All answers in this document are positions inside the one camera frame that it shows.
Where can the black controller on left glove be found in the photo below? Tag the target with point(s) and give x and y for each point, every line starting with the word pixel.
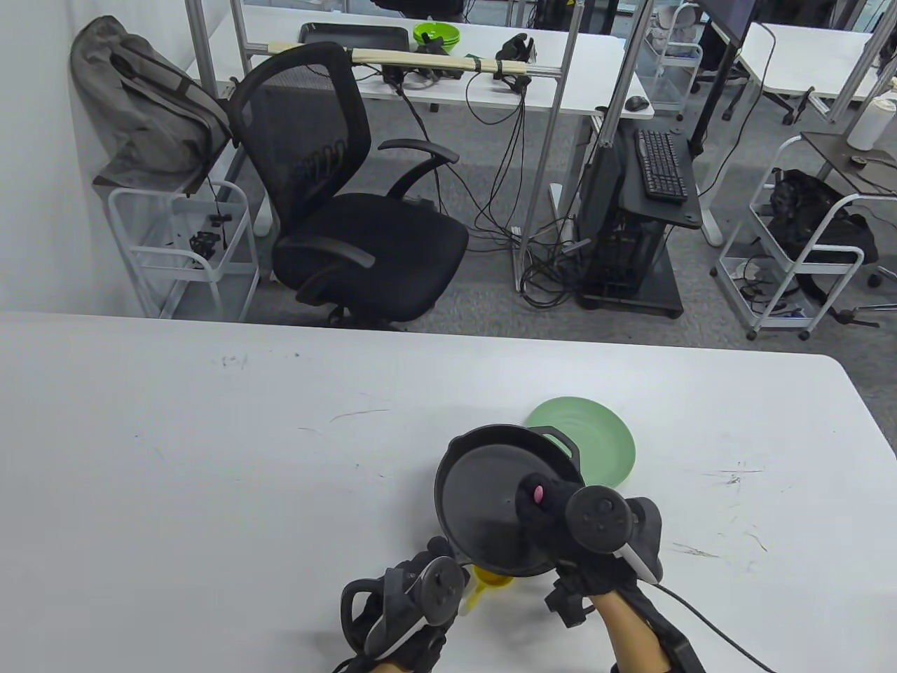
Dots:
pixel 427 596

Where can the black mesh office chair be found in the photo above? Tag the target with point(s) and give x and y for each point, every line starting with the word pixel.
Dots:
pixel 364 245

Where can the white paper roll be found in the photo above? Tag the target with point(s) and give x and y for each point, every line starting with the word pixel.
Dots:
pixel 870 123

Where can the white cart with black bag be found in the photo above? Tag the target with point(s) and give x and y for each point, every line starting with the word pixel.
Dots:
pixel 771 294

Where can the black keyboard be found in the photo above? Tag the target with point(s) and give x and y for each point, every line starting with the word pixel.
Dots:
pixel 660 165

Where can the black computer mouse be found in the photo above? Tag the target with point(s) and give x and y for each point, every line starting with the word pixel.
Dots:
pixel 636 103

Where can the black bag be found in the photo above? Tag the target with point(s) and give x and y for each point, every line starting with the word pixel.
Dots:
pixel 813 217

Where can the small black gadget in cart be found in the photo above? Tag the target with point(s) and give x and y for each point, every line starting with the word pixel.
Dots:
pixel 204 242

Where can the wooden bar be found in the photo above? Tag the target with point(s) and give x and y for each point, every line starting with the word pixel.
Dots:
pixel 420 61

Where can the person's left fingers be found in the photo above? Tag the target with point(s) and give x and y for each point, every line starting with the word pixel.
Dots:
pixel 441 548

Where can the light green plate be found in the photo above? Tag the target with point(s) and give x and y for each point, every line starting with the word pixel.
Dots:
pixel 596 438

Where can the long white desk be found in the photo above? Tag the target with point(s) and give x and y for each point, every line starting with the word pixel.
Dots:
pixel 448 94

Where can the person's right forearm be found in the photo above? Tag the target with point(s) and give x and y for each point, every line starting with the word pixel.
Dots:
pixel 631 634

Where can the person's right fingers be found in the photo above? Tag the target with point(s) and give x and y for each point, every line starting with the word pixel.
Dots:
pixel 543 515

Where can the black controller on glove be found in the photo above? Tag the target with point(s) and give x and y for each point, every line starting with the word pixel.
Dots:
pixel 599 520
pixel 427 596

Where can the white desk with wheels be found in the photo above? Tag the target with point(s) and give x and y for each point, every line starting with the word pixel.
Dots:
pixel 806 63

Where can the black controller on right glove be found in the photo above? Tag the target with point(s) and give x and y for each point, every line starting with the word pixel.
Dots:
pixel 599 520

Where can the black computer stand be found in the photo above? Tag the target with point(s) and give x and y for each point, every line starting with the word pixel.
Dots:
pixel 631 245

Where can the black monitor on pole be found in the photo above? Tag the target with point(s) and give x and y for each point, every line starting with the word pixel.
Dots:
pixel 729 14

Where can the white cart with dark top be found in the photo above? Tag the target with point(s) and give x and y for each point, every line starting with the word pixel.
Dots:
pixel 175 266

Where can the grey backpack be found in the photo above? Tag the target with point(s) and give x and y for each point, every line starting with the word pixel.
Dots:
pixel 140 105

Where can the black cast iron skillet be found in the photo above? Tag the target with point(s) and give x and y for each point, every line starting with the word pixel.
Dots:
pixel 483 505

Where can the black tray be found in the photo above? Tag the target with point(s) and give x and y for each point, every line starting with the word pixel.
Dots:
pixel 354 35

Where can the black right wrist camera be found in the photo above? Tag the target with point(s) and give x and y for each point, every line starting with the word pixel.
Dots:
pixel 569 599

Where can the yellow plastic utensil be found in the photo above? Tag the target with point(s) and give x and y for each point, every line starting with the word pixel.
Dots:
pixel 490 582

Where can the person's left hand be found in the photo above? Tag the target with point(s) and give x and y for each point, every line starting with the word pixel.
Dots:
pixel 420 648

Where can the bright green bowls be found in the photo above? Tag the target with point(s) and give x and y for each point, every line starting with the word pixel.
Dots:
pixel 436 31

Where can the person's right hand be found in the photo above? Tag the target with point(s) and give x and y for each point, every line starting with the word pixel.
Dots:
pixel 539 522

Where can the black tripod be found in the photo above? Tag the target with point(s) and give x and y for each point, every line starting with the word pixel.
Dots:
pixel 865 312

